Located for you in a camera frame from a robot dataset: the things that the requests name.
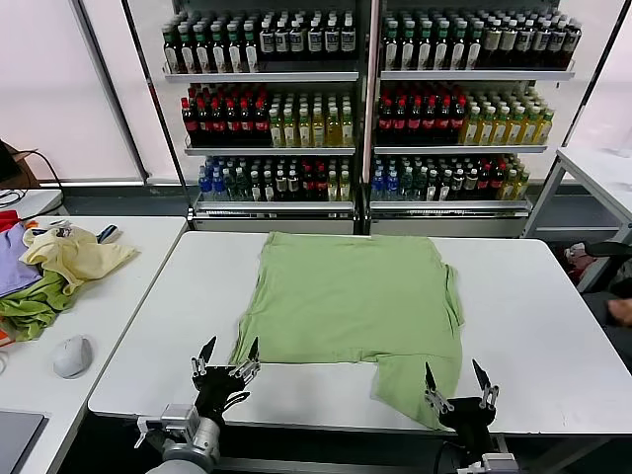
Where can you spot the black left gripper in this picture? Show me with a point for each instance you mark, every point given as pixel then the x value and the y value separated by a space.
pixel 217 390

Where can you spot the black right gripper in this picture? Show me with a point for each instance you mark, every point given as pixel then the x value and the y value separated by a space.
pixel 466 419

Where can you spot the green t-shirt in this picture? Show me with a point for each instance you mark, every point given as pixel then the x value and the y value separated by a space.
pixel 345 296

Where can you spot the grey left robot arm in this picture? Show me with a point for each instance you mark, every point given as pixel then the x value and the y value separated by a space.
pixel 192 451

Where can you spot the bystander in dark clothes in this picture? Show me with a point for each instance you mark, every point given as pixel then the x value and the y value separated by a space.
pixel 600 308

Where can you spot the bystander hand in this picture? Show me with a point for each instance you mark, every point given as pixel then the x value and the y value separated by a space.
pixel 623 312

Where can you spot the metal display shelf unit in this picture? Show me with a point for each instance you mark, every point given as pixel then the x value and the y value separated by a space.
pixel 444 226
pixel 271 224

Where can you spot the white vertical computer mouse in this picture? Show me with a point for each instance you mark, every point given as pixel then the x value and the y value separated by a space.
pixel 73 358

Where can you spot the red white bundle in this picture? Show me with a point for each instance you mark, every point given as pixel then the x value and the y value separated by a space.
pixel 576 269

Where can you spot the navy white striped cloth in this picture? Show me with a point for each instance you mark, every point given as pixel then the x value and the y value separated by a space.
pixel 109 233

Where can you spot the pale yellow shirt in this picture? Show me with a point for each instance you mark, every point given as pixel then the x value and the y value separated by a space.
pixel 84 257

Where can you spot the dark green soda bottle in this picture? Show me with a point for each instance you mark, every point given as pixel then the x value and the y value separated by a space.
pixel 241 186
pixel 229 186
pixel 407 186
pixel 420 186

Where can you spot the blue water bottle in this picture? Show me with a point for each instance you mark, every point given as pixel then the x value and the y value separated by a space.
pixel 203 186
pixel 377 186
pixel 392 186
pixel 217 186

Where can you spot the dark bottle white cap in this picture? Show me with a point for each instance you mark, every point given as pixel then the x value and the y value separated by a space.
pixel 446 187
pixel 281 187
pixel 293 187
pixel 471 186
pixel 458 186
pixel 268 187
pixel 433 187
pixel 255 187

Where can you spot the red cap cola bottle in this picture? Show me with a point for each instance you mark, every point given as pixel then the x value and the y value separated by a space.
pixel 217 123
pixel 307 187
pixel 203 123
pixel 415 123
pixel 260 123
pixel 497 185
pixel 321 187
pixel 232 123
pixel 188 123
pixel 458 123
pixel 429 123
pixel 246 123
pixel 384 123
pixel 485 185
pixel 400 123
pixel 444 123

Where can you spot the crumpled green cloth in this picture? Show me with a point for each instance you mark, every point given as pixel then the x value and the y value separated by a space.
pixel 29 311

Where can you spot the yellow juice bottle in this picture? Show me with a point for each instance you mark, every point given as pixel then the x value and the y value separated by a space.
pixel 347 131
pixel 487 129
pixel 290 131
pixel 333 188
pixel 530 129
pixel 334 131
pixel 501 129
pixel 521 186
pixel 544 129
pixel 304 131
pixel 319 131
pixel 472 129
pixel 516 129
pixel 275 131
pixel 345 188
pixel 509 187

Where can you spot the black office chair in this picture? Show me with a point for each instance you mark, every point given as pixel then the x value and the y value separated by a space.
pixel 609 248

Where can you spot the small silver black tag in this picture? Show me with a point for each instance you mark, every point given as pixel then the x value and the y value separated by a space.
pixel 61 231

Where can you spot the grey laptop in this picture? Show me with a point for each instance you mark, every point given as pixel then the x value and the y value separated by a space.
pixel 20 439

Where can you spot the orange cloth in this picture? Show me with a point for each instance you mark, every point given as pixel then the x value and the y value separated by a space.
pixel 4 338

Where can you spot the purple cloth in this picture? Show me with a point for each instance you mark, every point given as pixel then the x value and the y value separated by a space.
pixel 15 261

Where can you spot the red cloth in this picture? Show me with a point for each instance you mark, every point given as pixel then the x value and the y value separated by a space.
pixel 7 219

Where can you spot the thin black slanted strut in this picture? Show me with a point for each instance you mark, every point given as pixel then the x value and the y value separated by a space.
pixel 590 94
pixel 155 99

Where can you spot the brown cardboard box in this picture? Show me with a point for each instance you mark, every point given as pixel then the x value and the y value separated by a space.
pixel 27 165

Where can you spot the green cap tea bottle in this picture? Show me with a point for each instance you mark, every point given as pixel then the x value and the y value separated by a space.
pixel 390 49
pixel 202 52
pixel 475 49
pixel 171 52
pixel 217 52
pixel 424 49
pixel 408 49
pixel 442 49
pixel 233 52
pixel 250 52
pixel 458 49
pixel 186 52

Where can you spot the dark bottle blue white label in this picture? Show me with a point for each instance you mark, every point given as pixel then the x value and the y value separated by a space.
pixel 315 40
pixel 332 40
pixel 297 42
pixel 266 42
pixel 282 42
pixel 348 40

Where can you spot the dark bottle beige label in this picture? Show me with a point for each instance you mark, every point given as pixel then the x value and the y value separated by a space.
pixel 491 44
pixel 508 44
pixel 525 44
pixel 573 44
pixel 557 44
pixel 541 44

